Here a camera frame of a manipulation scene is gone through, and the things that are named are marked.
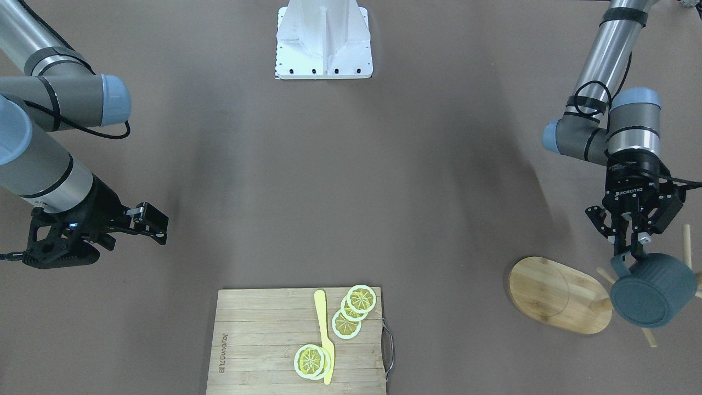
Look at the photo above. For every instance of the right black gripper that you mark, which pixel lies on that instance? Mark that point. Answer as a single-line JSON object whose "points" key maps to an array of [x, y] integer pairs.
{"points": [[103, 205]]}

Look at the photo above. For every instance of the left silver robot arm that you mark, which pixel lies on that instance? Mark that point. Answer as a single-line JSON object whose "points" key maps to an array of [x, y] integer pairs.
{"points": [[620, 130]]}

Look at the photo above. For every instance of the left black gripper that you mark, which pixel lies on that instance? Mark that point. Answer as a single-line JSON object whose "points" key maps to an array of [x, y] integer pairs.
{"points": [[630, 185]]}

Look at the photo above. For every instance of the lemon slice middle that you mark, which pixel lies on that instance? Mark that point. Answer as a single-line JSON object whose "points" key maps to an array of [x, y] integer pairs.
{"points": [[349, 314]]}

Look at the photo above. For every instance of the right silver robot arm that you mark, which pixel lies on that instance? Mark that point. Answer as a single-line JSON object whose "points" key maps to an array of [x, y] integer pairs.
{"points": [[72, 208]]}

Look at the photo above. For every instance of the lemon slice on knife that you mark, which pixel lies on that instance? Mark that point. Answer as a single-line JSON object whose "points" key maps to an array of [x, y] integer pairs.
{"points": [[312, 362]]}

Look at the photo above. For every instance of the wooden cup rack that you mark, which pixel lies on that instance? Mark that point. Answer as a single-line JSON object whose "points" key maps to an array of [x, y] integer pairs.
{"points": [[565, 298]]}

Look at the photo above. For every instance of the yellow plastic knife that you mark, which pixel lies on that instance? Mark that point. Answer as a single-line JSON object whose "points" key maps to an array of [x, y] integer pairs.
{"points": [[320, 304]]}

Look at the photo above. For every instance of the dark blue HOME mug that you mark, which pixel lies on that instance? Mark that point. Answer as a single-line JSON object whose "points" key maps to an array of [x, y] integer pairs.
{"points": [[652, 290]]}

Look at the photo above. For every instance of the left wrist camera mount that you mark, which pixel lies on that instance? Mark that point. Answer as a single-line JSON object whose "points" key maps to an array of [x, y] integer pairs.
{"points": [[671, 200]]}

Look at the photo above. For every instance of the lemon slice far end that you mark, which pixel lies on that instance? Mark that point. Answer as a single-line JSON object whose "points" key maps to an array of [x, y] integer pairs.
{"points": [[344, 328]]}

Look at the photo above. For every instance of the lemon slice near handle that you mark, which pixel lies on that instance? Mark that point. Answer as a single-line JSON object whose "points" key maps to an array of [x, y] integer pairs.
{"points": [[361, 299]]}

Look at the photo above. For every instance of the bamboo cutting board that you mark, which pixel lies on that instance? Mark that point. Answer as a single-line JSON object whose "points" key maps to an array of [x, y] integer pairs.
{"points": [[258, 332]]}

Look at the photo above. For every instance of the white central pillar mount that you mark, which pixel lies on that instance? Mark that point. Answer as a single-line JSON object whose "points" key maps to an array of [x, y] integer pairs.
{"points": [[323, 40]]}

